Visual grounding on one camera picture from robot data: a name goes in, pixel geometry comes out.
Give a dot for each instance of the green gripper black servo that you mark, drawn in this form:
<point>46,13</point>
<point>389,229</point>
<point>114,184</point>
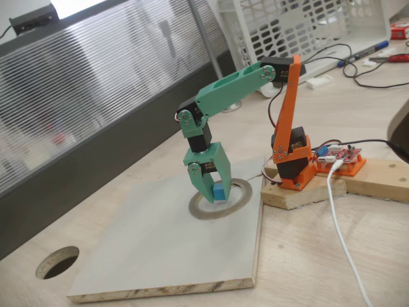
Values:
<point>204,158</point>

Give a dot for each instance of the blue cube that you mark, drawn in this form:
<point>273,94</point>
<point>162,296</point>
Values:
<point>219,193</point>

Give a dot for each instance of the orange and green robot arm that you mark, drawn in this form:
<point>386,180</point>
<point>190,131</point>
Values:
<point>230,89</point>

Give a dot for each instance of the metal partition foot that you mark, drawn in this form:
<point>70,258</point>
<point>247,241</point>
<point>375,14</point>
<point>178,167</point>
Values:
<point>233,108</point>

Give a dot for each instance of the short wooden block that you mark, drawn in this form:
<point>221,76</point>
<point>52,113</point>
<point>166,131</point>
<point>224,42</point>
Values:
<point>297,198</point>

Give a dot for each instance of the white plywood board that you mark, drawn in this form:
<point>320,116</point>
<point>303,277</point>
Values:
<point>143,230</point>

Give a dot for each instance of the red controller circuit board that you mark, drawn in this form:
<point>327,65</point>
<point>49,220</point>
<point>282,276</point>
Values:
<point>342,154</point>

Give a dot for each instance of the orange controller board holder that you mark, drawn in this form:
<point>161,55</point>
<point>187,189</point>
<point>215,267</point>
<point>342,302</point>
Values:
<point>351,169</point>

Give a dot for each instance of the black power strip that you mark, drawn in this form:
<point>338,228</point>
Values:
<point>303,70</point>

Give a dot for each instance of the white plastic printed part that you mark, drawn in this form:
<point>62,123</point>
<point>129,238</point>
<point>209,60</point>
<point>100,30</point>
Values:
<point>319,81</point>

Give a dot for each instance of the ribbed glass desk partition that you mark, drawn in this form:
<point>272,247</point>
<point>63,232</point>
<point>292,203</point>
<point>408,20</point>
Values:
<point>80,96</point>

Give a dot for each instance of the long wooden plank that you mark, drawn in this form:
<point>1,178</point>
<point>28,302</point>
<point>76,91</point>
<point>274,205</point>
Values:
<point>377,179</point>

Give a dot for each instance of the dark rounded object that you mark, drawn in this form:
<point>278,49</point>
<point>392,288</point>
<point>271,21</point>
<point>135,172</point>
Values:
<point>401,128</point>

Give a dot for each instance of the blue capped marker pen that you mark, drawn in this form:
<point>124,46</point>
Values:
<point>367,52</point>

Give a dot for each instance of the white plastic basket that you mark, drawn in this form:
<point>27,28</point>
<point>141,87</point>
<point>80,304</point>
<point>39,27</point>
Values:
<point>367,25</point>

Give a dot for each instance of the red small box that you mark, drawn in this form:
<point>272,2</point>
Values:
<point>399,32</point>

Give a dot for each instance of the black box device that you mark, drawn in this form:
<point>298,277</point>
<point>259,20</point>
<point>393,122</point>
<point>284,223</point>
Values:
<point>32,20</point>

